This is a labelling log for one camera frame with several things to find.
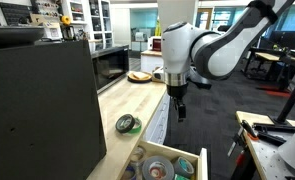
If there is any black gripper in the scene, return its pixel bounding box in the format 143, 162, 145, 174
166, 83, 190, 123

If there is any large grey duct tape roll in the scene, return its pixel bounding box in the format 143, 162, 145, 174
141, 155, 175, 180

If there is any wooden drawer with white front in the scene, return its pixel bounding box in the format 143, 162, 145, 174
118, 139, 209, 180

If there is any clear packing tape roll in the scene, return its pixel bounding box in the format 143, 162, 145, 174
130, 145, 147, 167

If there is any tape roll with teal label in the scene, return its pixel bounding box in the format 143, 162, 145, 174
171, 155, 196, 179

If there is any black tape roll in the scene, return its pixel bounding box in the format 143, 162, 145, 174
115, 113, 137, 135

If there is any small red tape roll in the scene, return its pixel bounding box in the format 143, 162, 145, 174
150, 162, 167, 179

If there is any wide green tape roll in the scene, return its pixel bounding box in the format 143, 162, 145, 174
173, 173, 191, 180

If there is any blue tape roll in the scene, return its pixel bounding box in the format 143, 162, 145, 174
124, 164, 138, 180

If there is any white cabinet with drawers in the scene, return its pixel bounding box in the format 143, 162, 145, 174
142, 91, 172, 145

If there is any slice of bread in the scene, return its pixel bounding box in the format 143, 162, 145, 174
132, 71, 150, 80

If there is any white island counter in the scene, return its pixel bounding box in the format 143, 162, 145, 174
140, 49, 165, 74

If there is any round wooden plate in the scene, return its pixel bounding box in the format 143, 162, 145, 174
126, 70, 153, 84

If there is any red and white appliance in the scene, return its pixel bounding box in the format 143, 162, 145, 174
147, 35, 163, 53

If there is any black and silver microwave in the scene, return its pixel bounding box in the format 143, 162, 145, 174
90, 44, 131, 95

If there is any yellow bottle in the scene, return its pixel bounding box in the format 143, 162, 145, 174
154, 15, 162, 37

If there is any black clamp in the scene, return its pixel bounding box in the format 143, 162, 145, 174
240, 119, 287, 147

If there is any wooden workbench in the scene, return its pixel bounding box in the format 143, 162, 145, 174
235, 110, 295, 180

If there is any black framed desk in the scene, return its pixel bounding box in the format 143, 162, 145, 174
245, 46, 295, 93

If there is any black pole stand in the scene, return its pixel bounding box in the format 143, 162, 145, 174
252, 66, 295, 134

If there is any white shelving unit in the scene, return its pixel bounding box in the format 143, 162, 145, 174
61, 0, 115, 52

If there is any black tool chest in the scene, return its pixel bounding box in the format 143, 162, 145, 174
0, 39, 108, 180

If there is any black tray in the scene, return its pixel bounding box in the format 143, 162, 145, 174
0, 25, 45, 50

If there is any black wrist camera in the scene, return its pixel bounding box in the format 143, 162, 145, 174
187, 65, 213, 91

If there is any red handled clamp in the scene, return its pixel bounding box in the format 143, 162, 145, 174
226, 126, 255, 180

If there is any black wall bin rack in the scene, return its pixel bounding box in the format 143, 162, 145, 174
0, 1, 33, 27

